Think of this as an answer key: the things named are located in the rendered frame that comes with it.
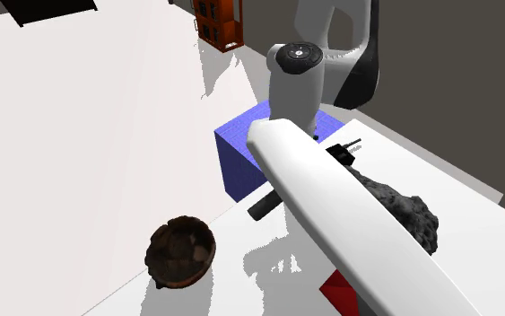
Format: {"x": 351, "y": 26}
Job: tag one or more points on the dark brown bowl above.
{"x": 180, "y": 254}

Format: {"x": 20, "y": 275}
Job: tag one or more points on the orange-red shelf cabinet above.
{"x": 219, "y": 22}

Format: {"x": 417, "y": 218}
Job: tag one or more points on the red flat box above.
{"x": 337, "y": 294}

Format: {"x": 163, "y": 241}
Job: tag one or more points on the blue robot stand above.
{"x": 239, "y": 166}

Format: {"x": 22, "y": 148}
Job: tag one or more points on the small black block with rod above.
{"x": 341, "y": 153}

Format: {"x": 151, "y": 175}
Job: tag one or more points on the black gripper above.
{"x": 264, "y": 206}

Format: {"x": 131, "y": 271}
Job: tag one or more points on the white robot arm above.
{"x": 365, "y": 227}

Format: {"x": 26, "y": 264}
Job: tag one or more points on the dark grey lumpy rock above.
{"x": 414, "y": 219}

